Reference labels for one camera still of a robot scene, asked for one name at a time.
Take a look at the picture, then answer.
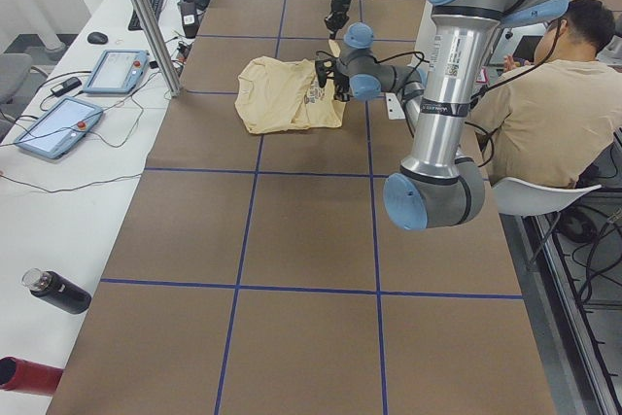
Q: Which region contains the black computer mouse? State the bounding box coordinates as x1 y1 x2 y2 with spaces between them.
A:
86 31 109 45

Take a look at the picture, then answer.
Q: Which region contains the black power adapter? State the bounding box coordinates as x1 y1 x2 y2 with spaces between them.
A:
51 77 82 97

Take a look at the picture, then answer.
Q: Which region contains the beige long-sleeve printed shirt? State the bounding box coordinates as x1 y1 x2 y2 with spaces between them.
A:
234 56 345 134

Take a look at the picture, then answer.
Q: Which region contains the grey aluminium frame post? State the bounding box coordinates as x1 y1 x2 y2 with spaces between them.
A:
130 0 181 97

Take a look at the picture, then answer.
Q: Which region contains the red cylinder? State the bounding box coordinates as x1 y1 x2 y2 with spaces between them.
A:
1 357 63 397

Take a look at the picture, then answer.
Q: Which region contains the black keyboard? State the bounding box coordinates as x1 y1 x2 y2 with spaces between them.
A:
127 0 168 31

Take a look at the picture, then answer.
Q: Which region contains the lower blue teach pendant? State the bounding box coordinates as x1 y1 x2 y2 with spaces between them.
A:
14 96 104 160

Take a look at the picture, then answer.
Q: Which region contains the upper blue teach pendant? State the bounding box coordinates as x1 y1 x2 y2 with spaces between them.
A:
83 50 149 95

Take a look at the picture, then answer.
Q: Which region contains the blue teach pendant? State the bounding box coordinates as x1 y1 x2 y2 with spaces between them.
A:
83 50 149 95
14 96 104 160

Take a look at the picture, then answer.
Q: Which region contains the white chair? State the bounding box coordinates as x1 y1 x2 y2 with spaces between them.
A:
490 175 604 271

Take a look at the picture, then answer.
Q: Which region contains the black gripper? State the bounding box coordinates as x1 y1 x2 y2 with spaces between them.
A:
325 0 351 40
314 51 351 102

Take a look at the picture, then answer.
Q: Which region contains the seated person in beige shirt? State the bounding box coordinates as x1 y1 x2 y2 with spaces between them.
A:
469 0 621 189

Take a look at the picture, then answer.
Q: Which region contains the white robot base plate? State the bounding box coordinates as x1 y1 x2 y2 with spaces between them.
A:
385 93 405 121

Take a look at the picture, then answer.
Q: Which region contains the black water bottle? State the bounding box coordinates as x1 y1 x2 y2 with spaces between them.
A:
21 268 91 315

